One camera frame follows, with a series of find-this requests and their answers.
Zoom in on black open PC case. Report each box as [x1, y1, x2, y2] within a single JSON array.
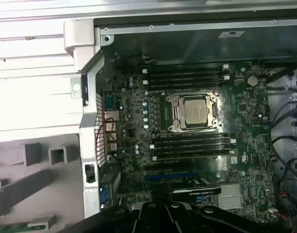
[[63, 17, 297, 233]]

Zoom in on black RAM slot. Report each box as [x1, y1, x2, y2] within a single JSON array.
[[150, 139, 236, 149], [152, 152, 233, 161], [148, 72, 224, 80], [154, 145, 231, 155], [142, 75, 231, 85], [141, 63, 231, 75], [154, 135, 231, 144], [148, 82, 223, 91]]

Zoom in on black expansion slot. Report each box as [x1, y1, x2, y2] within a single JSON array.
[[145, 164, 193, 171]]

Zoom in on silver chipset heatsink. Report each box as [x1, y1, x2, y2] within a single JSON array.
[[218, 183, 243, 210]]

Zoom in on black graphics card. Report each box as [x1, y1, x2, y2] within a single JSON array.
[[148, 177, 222, 203]]

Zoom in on green RAM stick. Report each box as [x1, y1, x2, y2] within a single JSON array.
[[6, 224, 29, 233]]

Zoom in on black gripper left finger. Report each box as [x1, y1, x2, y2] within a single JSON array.
[[63, 202, 166, 233]]

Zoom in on blue expansion slot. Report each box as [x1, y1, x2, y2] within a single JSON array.
[[146, 172, 197, 181]]

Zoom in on grey case latch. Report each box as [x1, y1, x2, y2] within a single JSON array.
[[63, 19, 100, 73]]

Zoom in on metal socket cover frame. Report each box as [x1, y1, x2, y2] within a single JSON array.
[[171, 93, 219, 133]]

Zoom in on silver CPU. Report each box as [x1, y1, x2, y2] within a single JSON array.
[[184, 98, 211, 127]]

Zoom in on silver metal drive cage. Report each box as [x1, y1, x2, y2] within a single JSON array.
[[266, 65, 297, 151]]

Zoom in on grey parts rack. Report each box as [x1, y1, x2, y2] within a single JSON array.
[[0, 134, 87, 233]]

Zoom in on green motherboard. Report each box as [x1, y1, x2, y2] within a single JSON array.
[[102, 60, 278, 224]]

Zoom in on thin metal locking lever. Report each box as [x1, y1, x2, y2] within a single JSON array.
[[166, 89, 221, 99], [171, 130, 224, 134]]

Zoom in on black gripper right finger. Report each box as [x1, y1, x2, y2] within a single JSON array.
[[164, 202, 289, 233]]

